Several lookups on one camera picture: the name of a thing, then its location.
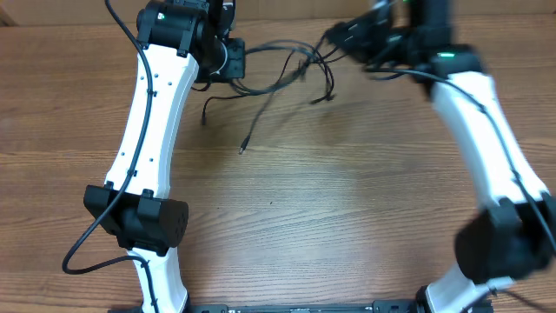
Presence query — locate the black cable bundle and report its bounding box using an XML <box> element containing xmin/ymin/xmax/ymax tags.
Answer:
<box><xmin>200</xmin><ymin>34</ymin><xmax>348</xmax><ymax>156</ymax></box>

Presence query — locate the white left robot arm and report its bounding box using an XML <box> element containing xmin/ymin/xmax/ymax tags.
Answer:
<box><xmin>83</xmin><ymin>1</ymin><xmax>245</xmax><ymax>312</ymax></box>

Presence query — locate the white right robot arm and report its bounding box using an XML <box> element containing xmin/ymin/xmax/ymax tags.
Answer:
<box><xmin>325</xmin><ymin>1</ymin><xmax>555</xmax><ymax>312</ymax></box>

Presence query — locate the brown cardboard wall panel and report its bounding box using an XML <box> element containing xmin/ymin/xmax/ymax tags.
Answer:
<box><xmin>1</xmin><ymin>0</ymin><xmax>555</xmax><ymax>26</ymax></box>

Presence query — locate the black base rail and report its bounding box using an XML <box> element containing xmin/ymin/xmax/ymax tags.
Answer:
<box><xmin>182</xmin><ymin>300</ymin><xmax>428</xmax><ymax>313</ymax></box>

